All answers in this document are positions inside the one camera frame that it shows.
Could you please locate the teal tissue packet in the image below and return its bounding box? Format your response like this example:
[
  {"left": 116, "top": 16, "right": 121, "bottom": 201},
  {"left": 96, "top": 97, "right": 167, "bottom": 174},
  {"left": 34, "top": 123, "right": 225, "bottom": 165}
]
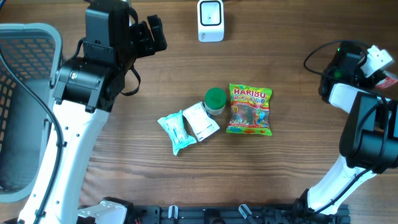
[{"left": 157, "top": 110, "right": 197, "bottom": 156}]

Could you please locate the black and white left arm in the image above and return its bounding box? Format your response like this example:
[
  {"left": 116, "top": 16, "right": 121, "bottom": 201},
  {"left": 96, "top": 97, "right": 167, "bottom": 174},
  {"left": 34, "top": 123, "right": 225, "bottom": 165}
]
[{"left": 1, "top": 1, "right": 167, "bottom": 223}]

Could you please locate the white snack packet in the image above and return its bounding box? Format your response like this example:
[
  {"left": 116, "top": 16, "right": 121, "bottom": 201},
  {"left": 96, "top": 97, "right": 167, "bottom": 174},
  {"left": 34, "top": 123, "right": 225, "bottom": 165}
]
[{"left": 182, "top": 102, "right": 220, "bottom": 142}]

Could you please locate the green lid jar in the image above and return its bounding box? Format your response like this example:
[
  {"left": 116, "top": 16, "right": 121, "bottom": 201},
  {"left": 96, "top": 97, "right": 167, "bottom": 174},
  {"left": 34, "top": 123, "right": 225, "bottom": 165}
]
[{"left": 204, "top": 88, "right": 226, "bottom": 116}]

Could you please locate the red white candy packet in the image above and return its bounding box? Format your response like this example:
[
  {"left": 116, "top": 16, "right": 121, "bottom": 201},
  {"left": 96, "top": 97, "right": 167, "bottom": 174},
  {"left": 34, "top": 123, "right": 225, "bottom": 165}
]
[{"left": 376, "top": 71, "right": 397, "bottom": 90}]

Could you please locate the white barcode scanner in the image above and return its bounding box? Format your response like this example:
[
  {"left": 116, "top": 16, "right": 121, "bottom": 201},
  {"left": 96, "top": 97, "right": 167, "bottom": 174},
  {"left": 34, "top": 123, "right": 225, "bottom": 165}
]
[{"left": 197, "top": 0, "right": 224, "bottom": 42}]

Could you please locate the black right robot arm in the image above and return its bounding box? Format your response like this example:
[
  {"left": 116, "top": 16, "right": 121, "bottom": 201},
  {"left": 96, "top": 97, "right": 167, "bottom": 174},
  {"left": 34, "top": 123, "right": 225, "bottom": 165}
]
[{"left": 290, "top": 40, "right": 397, "bottom": 223}]

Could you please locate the grey plastic mesh basket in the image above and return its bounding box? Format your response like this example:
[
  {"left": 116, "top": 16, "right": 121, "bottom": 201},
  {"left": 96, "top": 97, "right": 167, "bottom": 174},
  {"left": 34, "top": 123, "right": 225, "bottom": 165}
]
[{"left": 1, "top": 23, "right": 63, "bottom": 203}]

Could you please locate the Haribo gummy bag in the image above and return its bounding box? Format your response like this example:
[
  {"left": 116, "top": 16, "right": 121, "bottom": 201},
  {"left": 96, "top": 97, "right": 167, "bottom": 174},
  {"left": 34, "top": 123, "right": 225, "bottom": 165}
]
[{"left": 226, "top": 83, "right": 272, "bottom": 136}]

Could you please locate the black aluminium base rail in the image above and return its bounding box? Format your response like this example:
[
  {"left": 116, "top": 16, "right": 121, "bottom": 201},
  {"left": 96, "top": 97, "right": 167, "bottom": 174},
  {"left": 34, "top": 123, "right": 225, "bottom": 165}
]
[{"left": 125, "top": 205, "right": 351, "bottom": 224}]

